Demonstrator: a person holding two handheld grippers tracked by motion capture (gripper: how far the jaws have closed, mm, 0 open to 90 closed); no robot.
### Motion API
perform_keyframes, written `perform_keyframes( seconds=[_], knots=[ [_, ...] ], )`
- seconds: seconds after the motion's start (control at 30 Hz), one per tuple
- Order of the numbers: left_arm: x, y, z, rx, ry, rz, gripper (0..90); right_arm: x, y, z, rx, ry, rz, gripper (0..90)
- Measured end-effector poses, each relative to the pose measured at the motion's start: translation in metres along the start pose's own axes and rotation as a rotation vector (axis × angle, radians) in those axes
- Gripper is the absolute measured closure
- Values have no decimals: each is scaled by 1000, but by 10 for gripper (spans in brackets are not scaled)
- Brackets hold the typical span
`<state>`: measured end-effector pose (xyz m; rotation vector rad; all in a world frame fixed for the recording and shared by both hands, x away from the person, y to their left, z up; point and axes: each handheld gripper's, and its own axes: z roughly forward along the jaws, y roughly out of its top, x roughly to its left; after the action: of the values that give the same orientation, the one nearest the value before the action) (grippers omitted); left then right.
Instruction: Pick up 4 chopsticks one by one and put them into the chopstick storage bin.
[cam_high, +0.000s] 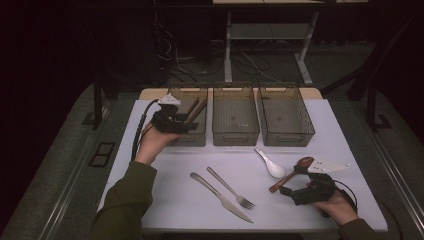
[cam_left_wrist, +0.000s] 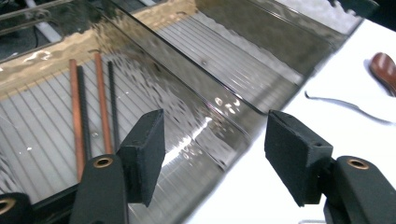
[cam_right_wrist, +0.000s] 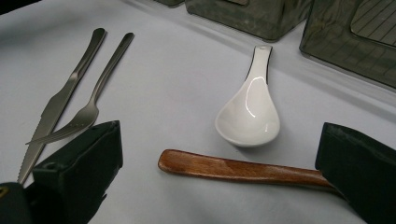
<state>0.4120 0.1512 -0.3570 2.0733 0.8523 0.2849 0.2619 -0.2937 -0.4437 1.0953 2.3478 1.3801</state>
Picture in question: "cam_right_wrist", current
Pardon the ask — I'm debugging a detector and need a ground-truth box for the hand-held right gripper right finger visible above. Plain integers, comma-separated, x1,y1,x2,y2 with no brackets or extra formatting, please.
315,121,396,224

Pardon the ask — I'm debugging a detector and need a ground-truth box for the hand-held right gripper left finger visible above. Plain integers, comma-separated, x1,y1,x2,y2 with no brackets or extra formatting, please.
31,120,124,224

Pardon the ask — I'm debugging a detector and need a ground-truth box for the white ceramic spoon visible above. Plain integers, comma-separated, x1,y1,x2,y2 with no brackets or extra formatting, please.
214,45,281,148

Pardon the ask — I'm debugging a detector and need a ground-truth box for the grey bin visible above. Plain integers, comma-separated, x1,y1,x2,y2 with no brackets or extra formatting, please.
185,0,314,42
299,0,396,90

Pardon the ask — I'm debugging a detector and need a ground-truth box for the brown wooden spoon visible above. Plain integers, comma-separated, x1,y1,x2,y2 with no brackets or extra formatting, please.
157,148,344,195

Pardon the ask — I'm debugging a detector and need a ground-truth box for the steel fork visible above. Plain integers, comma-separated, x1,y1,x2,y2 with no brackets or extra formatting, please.
25,32,135,146

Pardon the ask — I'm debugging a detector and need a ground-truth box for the steel table knife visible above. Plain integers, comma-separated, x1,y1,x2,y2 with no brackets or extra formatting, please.
17,27,107,185

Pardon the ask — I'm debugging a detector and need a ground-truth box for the white table mat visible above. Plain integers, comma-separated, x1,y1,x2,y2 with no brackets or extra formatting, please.
0,0,396,224

